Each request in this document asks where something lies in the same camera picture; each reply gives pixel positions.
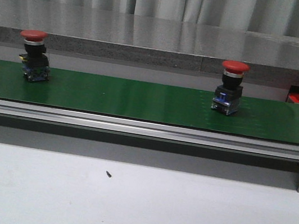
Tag green conveyor belt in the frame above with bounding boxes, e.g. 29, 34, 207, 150
0, 60, 299, 145

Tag aluminium conveyor side rail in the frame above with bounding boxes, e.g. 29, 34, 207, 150
0, 100, 299, 161

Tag red mushroom push button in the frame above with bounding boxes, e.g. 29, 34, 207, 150
211, 60, 250, 116
19, 30, 50, 82

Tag grey stone-look back shelf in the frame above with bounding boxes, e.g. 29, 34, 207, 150
0, 0, 299, 86

